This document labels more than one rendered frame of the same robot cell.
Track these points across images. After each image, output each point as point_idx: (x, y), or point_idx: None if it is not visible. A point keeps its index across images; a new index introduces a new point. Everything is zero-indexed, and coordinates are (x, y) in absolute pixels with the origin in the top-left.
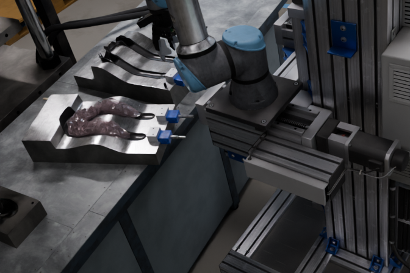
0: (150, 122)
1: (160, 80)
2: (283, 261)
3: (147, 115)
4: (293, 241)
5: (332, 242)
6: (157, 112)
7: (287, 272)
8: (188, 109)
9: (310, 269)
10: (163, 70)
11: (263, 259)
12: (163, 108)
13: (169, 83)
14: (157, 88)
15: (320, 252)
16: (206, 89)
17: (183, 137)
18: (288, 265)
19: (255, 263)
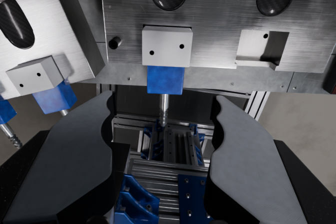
0: (2, 50)
1: None
2: (126, 101)
3: (23, 21)
4: (147, 101)
5: (149, 133)
6: (17, 70)
7: (119, 106)
8: (131, 77)
9: (126, 122)
10: None
11: (121, 87)
12: (41, 77)
13: (138, 42)
14: (103, 12)
15: (142, 123)
16: (203, 84)
17: (15, 146)
18: (125, 105)
19: (112, 86)
